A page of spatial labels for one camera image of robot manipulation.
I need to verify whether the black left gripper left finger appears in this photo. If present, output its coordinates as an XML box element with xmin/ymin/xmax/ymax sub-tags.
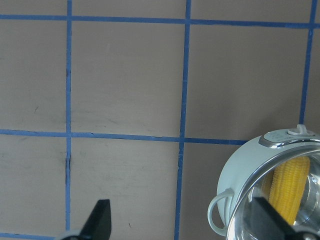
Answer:
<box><xmin>76</xmin><ymin>199</ymin><xmax>112</xmax><ymax>240</ymax></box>

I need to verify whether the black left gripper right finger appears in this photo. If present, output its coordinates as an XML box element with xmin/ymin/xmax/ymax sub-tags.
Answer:
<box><xmin>251</xmin><ymin>197</ymin><xmax>304</xmax><ymax>240</ymax></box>

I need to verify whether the yellow corn cob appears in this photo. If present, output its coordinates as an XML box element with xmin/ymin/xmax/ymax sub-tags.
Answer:
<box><xmin>261</xmin><ymin>156</ymin><xmax>311</xmax><ymax>225</ymax></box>

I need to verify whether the pale green electric pot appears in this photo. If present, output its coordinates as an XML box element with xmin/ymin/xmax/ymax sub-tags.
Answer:
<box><xmin>207</xmin><ymin>124</ymin><xmax>320</xmax><ymax>240</ymax></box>

